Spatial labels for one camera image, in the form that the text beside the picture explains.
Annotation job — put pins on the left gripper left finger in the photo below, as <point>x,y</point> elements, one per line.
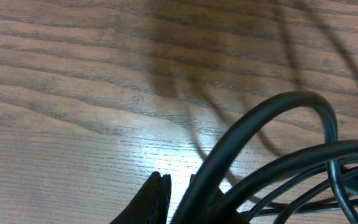
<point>151,203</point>

